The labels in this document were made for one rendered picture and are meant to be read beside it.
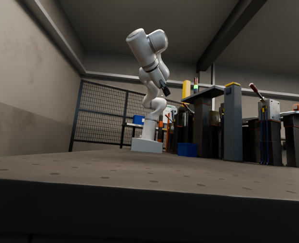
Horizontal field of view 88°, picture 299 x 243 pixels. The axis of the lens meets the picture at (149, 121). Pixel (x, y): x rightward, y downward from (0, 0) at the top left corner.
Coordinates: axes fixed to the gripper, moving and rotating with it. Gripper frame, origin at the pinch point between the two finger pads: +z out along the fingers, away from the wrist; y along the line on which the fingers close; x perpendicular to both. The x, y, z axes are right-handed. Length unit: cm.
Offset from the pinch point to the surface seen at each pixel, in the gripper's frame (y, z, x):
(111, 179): 61, -37, -17
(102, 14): -291, -16, 4
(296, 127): 33, 49, 51
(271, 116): 27, 35, 41
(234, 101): 13.2, 24.6, 30.4
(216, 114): -10, 56, 29
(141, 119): -91, 83, -34
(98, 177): 60, -38, -18
